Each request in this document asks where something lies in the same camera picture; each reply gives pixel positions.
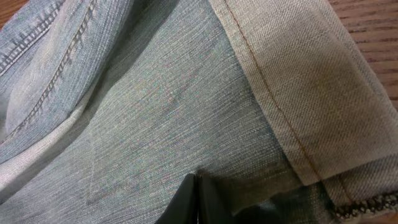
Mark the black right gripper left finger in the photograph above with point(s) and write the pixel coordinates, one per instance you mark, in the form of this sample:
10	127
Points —
182	209

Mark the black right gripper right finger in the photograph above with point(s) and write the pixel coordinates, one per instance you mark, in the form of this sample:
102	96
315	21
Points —
211	208

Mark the light blue denim shorts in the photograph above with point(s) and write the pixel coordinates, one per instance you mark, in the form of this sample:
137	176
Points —
106	106

